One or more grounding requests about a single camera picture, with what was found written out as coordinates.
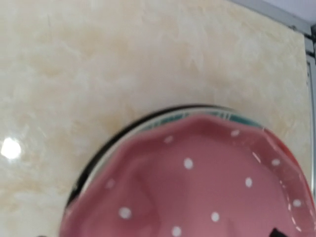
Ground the grey white painted plate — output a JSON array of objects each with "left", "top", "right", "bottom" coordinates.
[{"left": 79, "top": 108, "right": 309, "bottom": 193}]

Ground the pink polka dot plate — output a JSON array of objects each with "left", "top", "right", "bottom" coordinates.
[{"left": 60, "top": 115, "right": 316, "bottom": 237}]

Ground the pale green plate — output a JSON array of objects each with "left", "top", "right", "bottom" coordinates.
[{"left": 139, "top": 108, "right": 263, "bottom": 131}]

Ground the large black round plate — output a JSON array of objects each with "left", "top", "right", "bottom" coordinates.
[{"left": 67, "top": 104, "right": 235, "bottom": 204}]

